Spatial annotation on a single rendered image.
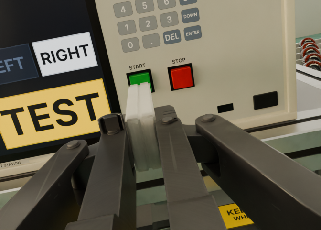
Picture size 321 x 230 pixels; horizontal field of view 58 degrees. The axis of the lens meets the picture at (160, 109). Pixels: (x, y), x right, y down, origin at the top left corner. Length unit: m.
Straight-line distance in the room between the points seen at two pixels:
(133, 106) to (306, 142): 0.19
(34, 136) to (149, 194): 0.12
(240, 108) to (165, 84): 0.08
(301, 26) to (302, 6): 0.42
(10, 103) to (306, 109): 0.30
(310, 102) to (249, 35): 0.12
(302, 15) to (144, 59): 7.27
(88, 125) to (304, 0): 7.30
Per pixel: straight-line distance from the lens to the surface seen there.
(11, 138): 0.31
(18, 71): 0.29
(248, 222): 0.27
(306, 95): 0.39
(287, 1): 0.29
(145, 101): 0.16
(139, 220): 0.50
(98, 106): 0.28
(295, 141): 0.30
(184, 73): 0.26
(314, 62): 1.63
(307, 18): 7.58
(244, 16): 0.28
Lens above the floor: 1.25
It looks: 20 degrees down
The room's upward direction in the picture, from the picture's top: 11 degrees counter-clockwise
